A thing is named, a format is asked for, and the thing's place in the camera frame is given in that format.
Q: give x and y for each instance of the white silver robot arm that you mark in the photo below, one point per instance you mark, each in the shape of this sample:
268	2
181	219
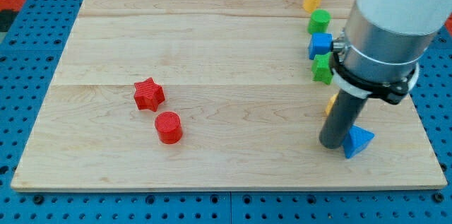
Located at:
377	53

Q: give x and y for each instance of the wooden board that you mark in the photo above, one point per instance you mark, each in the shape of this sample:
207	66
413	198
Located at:
238	75

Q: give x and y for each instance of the red cylinder block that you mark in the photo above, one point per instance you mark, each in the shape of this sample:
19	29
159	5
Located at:
169	127

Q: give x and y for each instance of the red star block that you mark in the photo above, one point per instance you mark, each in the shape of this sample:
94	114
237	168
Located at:
148	95

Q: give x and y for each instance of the green star block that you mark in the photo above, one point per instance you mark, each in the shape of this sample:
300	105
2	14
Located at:
320	68

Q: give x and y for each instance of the yellow block behind rod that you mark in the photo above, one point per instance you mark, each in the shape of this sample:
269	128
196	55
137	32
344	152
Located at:
330	104

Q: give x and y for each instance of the blue cube block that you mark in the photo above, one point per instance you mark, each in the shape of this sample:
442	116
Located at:
320	44

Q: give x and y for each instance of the green cylinder block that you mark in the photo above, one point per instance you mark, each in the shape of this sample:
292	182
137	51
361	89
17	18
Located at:
319	21

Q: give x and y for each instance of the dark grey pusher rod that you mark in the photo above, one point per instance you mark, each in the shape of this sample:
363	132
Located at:
343	114

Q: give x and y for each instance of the blue triangle block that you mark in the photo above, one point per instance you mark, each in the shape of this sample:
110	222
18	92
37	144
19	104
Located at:
356	140

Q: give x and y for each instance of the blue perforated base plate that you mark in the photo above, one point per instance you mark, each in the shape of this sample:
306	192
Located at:
29	55

